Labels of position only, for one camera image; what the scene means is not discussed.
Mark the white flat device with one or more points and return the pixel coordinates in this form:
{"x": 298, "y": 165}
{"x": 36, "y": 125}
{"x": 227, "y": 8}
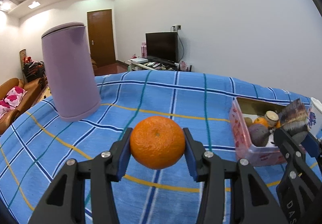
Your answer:
{"x": 138, "y": 60}

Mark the pink flowered pillow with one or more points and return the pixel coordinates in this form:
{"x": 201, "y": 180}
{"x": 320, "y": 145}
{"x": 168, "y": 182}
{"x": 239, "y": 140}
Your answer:
{"x": 4, "y": 108}
{"x": 16, "y": 95}

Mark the pink carton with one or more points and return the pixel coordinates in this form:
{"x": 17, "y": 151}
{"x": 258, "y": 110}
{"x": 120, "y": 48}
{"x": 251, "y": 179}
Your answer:
{"x": 143, "y": 50}

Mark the small tan round fruit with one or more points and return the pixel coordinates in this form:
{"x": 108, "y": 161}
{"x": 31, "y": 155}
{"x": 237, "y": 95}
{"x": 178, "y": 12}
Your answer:
{"x": 247, "y": 120}

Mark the stack of dark chairs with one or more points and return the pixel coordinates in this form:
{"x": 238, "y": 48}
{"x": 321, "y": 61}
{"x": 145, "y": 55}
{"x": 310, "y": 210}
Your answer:
{"x": 32, "y": 70}

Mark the white printed mug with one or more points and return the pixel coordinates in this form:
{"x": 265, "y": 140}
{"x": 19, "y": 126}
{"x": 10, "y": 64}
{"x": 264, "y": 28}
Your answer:
{"x": 315, "y": 113}

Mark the cut taro chunk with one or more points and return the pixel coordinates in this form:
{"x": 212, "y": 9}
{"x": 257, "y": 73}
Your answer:
{"x": 271, "y": 118}

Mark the large purple round fruit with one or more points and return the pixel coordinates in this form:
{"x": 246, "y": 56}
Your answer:
{"x": 259, "y": 134}

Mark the pink tin box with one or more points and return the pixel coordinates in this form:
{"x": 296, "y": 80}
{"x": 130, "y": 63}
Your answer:
{"x": 239, "y": 133}

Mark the blue plaid blanket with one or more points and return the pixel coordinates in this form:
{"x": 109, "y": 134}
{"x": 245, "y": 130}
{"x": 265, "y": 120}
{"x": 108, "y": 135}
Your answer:
{"x": 163, "y": 93}

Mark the notched taro chunk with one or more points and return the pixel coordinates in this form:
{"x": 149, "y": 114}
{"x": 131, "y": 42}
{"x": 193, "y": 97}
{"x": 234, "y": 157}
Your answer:
{"x": 294, "y": 113}

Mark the wall socket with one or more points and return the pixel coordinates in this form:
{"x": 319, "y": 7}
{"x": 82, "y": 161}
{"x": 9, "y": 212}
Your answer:
{"x": 176, "y": 27}

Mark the white television stand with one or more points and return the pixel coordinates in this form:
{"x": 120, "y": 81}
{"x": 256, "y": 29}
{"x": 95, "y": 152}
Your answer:
{"x": 135, "y": 66}

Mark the brown leather sofa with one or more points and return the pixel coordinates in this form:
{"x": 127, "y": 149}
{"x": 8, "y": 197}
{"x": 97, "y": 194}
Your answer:
{"x": 32, "y": 88}

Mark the purple electric kettle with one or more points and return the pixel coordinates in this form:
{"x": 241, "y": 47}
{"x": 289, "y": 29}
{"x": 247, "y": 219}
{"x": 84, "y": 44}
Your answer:
{"x": 70, "y": 75}

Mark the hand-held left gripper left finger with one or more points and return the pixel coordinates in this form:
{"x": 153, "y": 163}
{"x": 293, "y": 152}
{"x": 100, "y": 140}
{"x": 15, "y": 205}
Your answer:
{"x": 123, "y": 156}

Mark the brown wooden door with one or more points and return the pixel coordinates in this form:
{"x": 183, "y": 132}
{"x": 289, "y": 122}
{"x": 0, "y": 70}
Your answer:
{"x": 103, "y": 37}

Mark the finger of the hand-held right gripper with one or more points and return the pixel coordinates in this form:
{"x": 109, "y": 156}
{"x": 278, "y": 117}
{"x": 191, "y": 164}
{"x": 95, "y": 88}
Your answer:
{"x": 310, "y": 144}
{"x": 289, "y": 148}

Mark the square ceiling light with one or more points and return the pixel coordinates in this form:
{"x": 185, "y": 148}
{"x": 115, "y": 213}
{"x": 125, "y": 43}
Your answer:
{"x": 34, "y": 4}

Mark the pink printed bag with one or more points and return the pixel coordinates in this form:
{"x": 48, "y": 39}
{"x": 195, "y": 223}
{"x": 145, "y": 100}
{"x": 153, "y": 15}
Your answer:
{"x": 183, "y": 65}

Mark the black television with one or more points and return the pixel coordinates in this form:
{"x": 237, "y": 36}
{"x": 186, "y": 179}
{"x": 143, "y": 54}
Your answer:
{"x": 161, "y": 46}

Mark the black router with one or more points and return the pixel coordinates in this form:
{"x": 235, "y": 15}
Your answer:
{"x": 190, "y": 68}

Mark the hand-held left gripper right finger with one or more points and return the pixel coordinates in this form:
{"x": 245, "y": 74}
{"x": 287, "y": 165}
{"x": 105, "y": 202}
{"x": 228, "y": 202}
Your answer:
{"x": 191, "y": 158}

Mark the wooden coffee table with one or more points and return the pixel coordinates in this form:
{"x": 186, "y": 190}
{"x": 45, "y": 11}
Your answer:
{"x": 44, "y": 93}

